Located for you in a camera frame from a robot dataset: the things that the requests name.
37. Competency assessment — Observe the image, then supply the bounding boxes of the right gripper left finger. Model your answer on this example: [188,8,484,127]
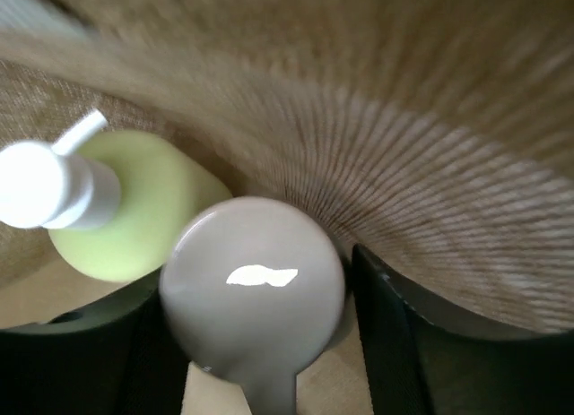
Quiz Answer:
[1,272,188,415]

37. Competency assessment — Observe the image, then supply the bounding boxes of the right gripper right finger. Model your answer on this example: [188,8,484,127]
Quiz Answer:
[352,245,573,415]

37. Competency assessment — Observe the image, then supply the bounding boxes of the grey-green pump bottle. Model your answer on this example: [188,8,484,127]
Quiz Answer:
[159,196,348,414]

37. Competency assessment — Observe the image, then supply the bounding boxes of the burlap canvas tote bag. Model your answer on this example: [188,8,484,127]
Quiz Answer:
[1,0,573,414]

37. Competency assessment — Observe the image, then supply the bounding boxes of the yellow-green squeeze bottle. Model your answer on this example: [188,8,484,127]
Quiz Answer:
[1,110,231,282]

